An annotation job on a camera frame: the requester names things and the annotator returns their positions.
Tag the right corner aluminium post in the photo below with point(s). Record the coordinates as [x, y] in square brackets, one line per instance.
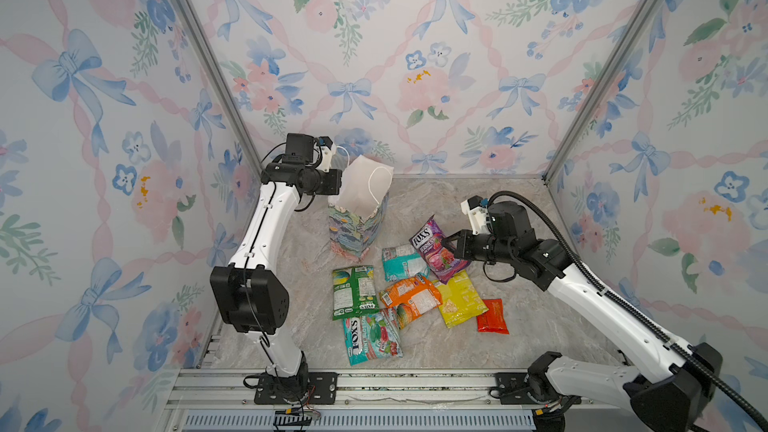
[641, 17]

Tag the green snack packet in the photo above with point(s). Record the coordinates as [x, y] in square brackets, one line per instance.
[354, 292]

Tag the left corner aluminium post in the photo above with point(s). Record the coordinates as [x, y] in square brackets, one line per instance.
[205, 53]

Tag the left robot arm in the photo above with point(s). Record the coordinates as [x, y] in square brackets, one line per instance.
[229, 291]

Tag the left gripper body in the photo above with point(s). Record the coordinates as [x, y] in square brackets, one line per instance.
[325, 183]

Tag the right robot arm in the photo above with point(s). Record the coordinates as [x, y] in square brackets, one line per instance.
[667, 382]

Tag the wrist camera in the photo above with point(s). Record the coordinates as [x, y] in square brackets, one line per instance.
[327, 149]
[475, 209]

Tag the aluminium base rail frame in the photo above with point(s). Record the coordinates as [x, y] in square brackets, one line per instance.
[383, 400]

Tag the green Fox's candy bag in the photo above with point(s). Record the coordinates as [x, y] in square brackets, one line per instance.
[372, 337]

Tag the floral paper gift bag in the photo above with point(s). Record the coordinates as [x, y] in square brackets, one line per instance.
[357, 212]

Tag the purple Fox's berries bag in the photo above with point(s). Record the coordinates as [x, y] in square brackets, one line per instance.
[427, 241]

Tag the yellow snack packet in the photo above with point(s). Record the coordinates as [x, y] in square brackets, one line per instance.
[460, 300]

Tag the teal snack packet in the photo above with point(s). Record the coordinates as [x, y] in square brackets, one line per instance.
[402, 262]

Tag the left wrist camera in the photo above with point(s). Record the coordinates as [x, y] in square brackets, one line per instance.
[327, 149]

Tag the red snack packet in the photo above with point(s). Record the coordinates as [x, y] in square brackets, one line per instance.
[492, 320]

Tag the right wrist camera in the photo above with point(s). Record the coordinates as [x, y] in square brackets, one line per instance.
[475, 209]

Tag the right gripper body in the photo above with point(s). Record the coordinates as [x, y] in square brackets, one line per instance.
[483, 249]

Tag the orange snack packet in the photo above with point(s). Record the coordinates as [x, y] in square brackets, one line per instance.
[409, 299]

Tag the corner aluminium post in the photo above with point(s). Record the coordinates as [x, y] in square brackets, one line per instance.
[205, 53]
[641, 17]

